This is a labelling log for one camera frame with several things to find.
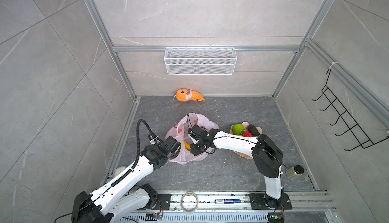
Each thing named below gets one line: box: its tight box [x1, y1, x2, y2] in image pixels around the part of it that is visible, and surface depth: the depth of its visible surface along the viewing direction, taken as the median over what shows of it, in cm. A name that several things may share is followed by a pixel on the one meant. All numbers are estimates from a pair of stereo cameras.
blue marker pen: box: [214, 198, 242, 204], surface depth 74 cm
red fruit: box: [242, 131, 254, 138], surface depth 95 cm
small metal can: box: [285, 164, 305, 179], surface depth 77 cm
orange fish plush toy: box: [173, 88, 206, 102], surface depth 115 cm
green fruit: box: [231, 123, 245, 136], surface depth 92 cm
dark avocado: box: [247, 124, 260, 137], surface depth 94 cm
